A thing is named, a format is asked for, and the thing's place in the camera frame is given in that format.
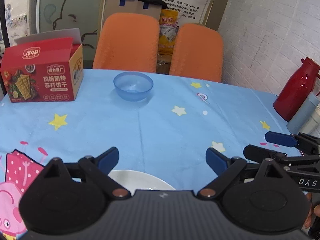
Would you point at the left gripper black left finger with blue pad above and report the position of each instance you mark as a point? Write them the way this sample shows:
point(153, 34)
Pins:
point(66, 198)

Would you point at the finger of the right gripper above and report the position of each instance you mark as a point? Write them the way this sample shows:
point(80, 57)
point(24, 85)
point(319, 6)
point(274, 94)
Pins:
point(258, 154)
point(280, 138)

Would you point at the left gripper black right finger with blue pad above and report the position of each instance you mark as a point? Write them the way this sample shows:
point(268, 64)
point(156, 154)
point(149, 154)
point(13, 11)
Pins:
point(260, 198)

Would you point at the white plate floral pattern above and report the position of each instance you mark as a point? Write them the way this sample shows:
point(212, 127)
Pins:
point(135, 180)

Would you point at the blue plastic bowl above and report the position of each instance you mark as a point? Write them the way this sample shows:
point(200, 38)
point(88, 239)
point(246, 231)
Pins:
point(133, 86)

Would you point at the person's hand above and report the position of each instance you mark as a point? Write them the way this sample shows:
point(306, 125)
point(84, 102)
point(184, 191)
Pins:
point(314, 211)

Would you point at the grey-blue tumbler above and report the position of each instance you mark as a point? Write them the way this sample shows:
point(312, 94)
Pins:
point(303, 114)

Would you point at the cream cup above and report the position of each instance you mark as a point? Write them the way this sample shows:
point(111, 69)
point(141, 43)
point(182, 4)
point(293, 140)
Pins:
point(312, 122)

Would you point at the red thermos jug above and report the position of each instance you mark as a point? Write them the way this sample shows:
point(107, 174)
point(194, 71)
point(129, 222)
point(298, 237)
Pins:
point(298, 87)

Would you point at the blue cartoon tablecloth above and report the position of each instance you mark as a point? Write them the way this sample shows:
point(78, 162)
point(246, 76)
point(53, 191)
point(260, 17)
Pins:
point(165, 135)

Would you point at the right orange chair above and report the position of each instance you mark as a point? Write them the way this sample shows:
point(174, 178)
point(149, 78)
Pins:
point(197, 53)

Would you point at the orange chair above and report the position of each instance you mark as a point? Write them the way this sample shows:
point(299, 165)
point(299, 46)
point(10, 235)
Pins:
point(128, 42)
point(197, 53)

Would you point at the red cracker box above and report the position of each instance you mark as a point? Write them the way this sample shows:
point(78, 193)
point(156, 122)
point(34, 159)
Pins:
point(44, 67)

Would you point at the yellow snack bag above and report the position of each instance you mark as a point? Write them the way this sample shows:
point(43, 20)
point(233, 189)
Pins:
point(168, 23)

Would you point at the left orange chair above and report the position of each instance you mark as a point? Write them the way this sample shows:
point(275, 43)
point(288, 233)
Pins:
point(128, 42)

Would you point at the brown paper bag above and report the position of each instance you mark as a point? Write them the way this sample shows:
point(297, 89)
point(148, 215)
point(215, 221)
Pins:
point(129, 6)

